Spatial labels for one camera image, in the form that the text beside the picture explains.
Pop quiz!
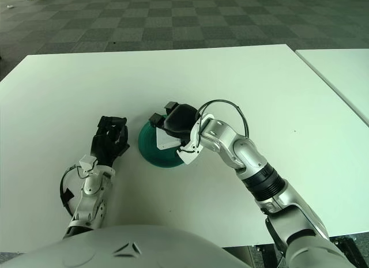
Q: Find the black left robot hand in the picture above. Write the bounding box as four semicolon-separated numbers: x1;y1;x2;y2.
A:
91;115;130;167

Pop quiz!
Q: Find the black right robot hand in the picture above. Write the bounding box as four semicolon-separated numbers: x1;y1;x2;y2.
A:
149;101;199;146

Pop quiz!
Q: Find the white charger block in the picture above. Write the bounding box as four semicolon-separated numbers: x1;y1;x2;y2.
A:
156;126;183;150

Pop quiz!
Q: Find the teal round plate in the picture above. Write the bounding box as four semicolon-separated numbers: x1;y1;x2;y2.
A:
138;114;188;168

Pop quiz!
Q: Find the grey robot torso shell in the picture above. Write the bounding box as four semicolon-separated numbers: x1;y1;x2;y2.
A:
17;224;251;268

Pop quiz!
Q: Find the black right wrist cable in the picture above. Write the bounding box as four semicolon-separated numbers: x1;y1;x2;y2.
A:
197;99;249;138

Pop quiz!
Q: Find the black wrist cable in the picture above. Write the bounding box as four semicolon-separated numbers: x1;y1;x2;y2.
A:
197;99;249;138
59;164;84;218

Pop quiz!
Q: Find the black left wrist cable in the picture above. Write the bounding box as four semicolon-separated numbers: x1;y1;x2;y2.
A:
59;164;84;218

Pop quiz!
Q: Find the black table leg frame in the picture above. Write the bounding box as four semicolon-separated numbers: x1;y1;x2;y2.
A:
331;237;355;259
249;244;279;255

